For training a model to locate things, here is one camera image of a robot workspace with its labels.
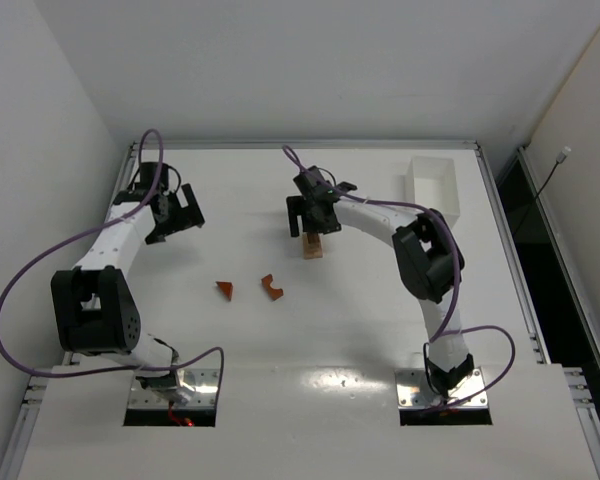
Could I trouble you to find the metal base plate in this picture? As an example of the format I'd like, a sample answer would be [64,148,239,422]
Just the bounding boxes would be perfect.
[127,369,220,410]
[395,368,489,413]

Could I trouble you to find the purple cable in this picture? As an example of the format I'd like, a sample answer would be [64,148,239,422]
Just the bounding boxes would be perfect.
[281,144,516,414]
[0,128,226,396]

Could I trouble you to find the red-brown triangle block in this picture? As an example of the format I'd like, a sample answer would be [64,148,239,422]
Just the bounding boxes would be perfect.
[216,281,234,302]

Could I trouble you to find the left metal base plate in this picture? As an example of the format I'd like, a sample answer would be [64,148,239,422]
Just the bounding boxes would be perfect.
[127,369,220,410]

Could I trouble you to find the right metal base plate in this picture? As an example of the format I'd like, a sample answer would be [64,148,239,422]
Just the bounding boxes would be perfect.
[395,368,489,413]

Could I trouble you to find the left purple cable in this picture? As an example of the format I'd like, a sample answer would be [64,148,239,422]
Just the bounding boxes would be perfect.
[0,128,226,396]

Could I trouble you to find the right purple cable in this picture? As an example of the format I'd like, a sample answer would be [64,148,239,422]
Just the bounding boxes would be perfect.
[281,144,516,414]

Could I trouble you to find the white plastic box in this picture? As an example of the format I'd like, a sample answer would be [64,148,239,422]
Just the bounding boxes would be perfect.
[404,156,461,229]

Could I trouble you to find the red-brown arch block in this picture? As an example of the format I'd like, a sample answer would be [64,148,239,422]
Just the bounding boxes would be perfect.
[261,274,284,301]

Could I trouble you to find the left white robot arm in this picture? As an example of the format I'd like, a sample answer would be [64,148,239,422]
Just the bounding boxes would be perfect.
[51,162,205,403]

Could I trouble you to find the light wood numbered plank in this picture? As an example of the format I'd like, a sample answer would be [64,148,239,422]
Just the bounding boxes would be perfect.
[303,245,323,260]

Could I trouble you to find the black cable white plug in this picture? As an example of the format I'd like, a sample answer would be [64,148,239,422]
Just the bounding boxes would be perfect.
[533,146,572,202]

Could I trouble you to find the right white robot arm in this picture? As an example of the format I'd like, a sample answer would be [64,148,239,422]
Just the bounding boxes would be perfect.
[286,166,474,397]

